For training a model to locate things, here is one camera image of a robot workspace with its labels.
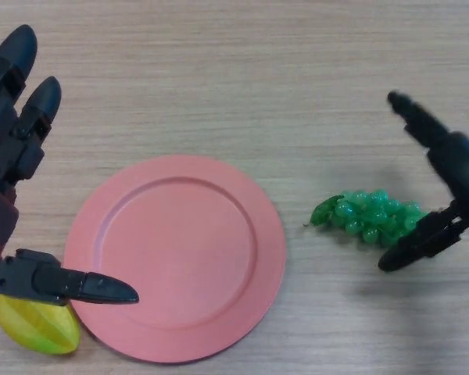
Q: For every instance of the yellow-green starfruit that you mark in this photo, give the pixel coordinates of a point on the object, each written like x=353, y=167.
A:
x=35, y=328

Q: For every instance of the pink round plate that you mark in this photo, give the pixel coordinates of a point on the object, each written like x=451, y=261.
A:
x=180, y=258

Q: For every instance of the green grape bunch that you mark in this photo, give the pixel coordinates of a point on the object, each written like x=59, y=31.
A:
x=359, y=218

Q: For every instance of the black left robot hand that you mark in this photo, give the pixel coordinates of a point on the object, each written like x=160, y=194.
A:
x=11, y=152

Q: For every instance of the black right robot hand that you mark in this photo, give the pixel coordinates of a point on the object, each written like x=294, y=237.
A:
x=461, y=164

